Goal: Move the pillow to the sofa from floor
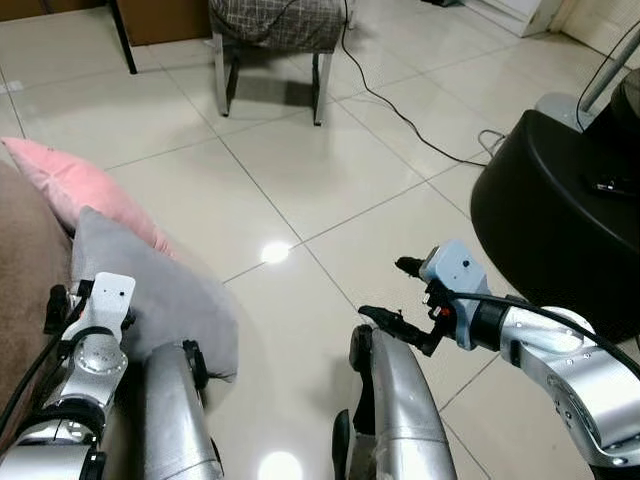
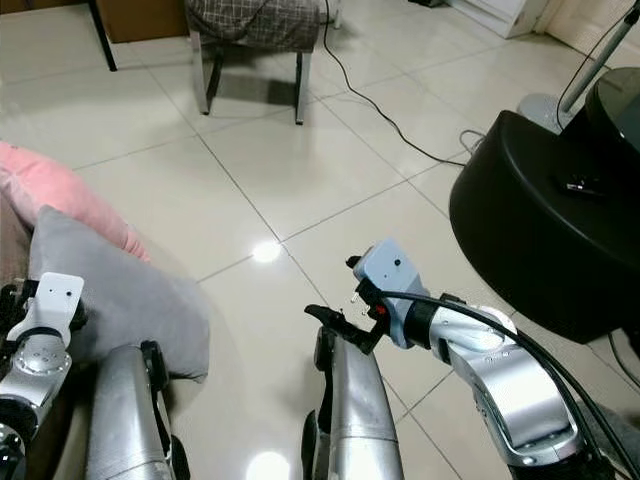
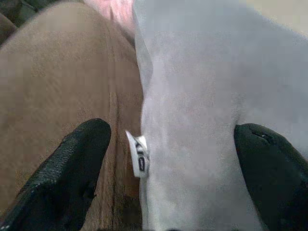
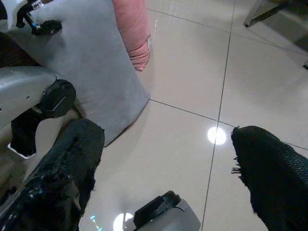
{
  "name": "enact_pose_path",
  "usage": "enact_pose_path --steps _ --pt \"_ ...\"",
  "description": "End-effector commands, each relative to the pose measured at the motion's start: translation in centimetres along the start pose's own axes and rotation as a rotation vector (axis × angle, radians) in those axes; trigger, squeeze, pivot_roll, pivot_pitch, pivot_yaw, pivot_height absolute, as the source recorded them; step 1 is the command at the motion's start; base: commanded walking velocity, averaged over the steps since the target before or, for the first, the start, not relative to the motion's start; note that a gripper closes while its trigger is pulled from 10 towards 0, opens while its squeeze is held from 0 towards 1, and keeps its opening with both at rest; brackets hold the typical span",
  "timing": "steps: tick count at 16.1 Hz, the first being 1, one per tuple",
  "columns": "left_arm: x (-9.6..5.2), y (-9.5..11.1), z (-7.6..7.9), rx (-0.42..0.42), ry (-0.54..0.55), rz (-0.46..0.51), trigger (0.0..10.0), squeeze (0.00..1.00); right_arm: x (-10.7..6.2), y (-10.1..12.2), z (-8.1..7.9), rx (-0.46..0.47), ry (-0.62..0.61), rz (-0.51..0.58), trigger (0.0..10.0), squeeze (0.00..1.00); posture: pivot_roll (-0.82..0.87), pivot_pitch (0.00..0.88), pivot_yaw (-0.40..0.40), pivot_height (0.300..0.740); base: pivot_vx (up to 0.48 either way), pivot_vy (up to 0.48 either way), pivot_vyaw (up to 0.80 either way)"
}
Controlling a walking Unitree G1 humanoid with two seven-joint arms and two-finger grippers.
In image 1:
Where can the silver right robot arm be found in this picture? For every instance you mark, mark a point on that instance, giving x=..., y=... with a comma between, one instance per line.
x=570, y=370

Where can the grey pillow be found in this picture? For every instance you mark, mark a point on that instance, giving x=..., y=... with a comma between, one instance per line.
x=165, y=295

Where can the silver right robot leg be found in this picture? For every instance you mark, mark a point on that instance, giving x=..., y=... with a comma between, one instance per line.
x=400, y=410

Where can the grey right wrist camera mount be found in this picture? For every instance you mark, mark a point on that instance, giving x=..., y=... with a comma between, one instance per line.
x=457, y=268

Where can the black glossy round object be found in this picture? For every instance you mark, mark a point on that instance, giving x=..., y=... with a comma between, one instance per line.
x=626, y=105

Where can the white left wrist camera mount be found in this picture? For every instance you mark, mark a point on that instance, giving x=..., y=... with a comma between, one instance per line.
x=108, y=298

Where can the grey floor stand with pole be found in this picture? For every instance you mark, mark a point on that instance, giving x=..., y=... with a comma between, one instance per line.
x=558, y=108

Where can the checked cushion metal chair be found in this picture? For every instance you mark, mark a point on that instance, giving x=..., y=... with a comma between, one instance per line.
x=280, y=25

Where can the brown wooden cabinet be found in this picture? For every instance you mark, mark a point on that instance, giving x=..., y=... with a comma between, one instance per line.
x=165, y=20

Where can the brown sofa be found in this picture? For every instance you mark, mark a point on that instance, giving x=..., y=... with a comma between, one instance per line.
x=22, y=270

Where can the pink pillow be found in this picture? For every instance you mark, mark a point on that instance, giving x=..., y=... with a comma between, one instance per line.
x=62, y=183

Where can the white furniture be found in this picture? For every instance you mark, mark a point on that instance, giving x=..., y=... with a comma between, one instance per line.
x=512, y=12

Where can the black furniture leg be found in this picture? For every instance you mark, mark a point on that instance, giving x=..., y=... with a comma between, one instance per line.
x=123, y=38

